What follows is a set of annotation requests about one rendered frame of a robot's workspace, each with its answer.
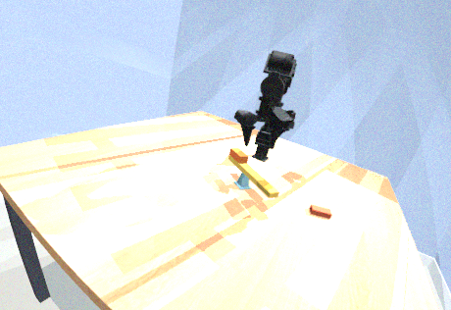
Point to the light blue wedge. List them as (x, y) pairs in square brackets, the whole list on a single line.
[(242, 182)]

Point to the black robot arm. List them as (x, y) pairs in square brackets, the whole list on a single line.
[(281, 68)]

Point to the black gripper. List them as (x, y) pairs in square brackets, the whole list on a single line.
[(248, 119)]

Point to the orange rectangular bar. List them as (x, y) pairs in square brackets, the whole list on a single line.
[(320, 211)]

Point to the yellow bar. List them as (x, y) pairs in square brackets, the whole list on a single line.
[(239, 159)]

